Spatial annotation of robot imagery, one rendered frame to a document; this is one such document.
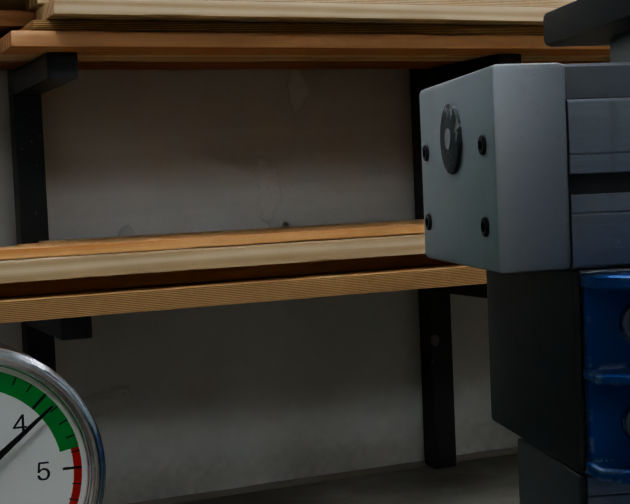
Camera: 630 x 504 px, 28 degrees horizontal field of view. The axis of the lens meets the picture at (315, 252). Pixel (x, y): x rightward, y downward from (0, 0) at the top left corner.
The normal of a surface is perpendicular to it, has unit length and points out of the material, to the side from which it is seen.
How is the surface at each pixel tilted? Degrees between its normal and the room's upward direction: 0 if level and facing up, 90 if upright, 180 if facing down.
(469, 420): 90
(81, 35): 89
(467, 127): 90
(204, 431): 90
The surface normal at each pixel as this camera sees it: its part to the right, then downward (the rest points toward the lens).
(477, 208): -0.99, 0.05
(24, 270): 0.40, 0.02
